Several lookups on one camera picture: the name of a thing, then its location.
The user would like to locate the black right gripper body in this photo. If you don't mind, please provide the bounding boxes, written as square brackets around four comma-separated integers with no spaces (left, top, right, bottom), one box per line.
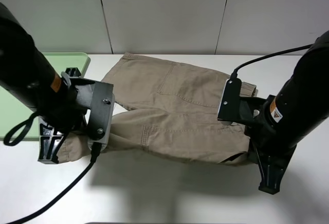
[240,95,296,166]

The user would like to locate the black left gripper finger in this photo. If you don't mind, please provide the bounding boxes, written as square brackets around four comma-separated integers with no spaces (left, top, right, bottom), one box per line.
[38,118,67,164]

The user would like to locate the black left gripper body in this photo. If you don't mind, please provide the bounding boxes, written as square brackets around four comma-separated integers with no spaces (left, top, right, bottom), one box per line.
[37,68,95,133]

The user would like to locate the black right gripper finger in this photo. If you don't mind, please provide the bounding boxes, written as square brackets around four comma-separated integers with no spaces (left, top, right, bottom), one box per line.
[258,156,289,195]

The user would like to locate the khaki shorts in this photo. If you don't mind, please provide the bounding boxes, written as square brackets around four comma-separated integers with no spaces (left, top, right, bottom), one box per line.
[57,51,259,166]

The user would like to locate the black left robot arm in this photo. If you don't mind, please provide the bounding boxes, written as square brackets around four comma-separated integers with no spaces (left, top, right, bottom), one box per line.
[1,4,89,163]

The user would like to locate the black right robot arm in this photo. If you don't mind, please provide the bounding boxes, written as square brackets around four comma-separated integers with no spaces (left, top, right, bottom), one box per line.
[245,32,328,195]

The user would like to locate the green plastic tray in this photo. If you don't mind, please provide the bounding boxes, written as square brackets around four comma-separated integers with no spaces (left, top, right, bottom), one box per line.
[1,52,90,139]

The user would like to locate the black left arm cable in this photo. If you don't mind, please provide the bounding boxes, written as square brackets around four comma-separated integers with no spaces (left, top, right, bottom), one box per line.
[0,112,101,224]

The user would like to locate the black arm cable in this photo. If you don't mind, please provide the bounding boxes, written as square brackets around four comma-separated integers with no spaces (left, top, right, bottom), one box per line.
[0,112,101,224]
[229,43,313,81]

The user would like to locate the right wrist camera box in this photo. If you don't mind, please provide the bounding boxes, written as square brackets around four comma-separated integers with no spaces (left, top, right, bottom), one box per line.
[217,78,242,126]

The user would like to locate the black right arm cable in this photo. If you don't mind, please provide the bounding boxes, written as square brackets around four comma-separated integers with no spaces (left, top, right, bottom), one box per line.
[229,43,313,81]

